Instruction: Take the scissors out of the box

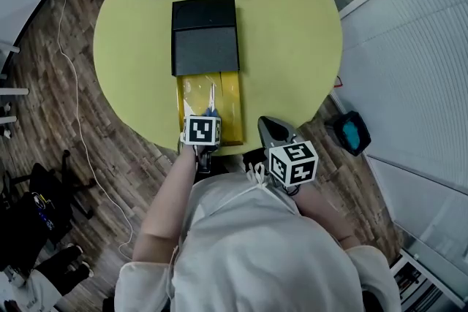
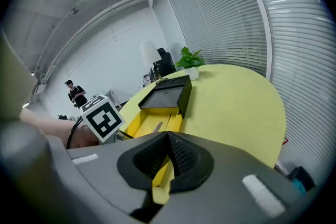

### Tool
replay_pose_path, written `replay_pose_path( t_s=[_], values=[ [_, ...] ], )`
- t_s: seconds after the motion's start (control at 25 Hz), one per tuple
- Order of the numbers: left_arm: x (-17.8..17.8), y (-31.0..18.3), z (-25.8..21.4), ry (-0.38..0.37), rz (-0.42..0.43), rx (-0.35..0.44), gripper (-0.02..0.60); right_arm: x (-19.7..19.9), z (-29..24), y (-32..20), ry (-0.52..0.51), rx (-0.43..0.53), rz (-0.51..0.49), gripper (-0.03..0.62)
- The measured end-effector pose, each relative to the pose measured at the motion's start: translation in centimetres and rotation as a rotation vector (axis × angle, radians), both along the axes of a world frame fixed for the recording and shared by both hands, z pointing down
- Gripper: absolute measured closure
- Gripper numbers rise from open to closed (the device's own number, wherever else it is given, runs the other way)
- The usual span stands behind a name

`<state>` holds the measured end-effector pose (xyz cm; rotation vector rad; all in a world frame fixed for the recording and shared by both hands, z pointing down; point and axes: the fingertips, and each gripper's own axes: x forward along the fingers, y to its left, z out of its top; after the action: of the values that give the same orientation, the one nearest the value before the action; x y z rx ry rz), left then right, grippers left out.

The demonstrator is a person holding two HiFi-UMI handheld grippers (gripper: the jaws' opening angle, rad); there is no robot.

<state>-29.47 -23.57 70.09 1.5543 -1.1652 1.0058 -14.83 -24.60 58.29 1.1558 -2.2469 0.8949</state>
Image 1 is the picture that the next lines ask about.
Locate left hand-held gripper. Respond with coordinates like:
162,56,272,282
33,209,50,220
180,115,222,173

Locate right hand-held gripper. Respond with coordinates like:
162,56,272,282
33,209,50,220
257,115,320,197

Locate blue handled scissors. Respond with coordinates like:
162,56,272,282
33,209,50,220
203,82,222,118

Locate black box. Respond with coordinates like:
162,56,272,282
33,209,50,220
170,0,245,147

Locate person's right forearm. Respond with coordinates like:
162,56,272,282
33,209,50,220
292,183,361,250

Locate person's left forearm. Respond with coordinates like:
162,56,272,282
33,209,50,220
132,145,199,264

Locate black bin with blue contents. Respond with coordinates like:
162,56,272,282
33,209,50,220
324,110,372,158

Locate round table with yellow tablecloth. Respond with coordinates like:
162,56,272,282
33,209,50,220
93,0,344,157

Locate person's white shirt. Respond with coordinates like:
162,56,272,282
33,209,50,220
114,162,403,312

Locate white floor cable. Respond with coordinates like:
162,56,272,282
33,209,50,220
56,0,135,261

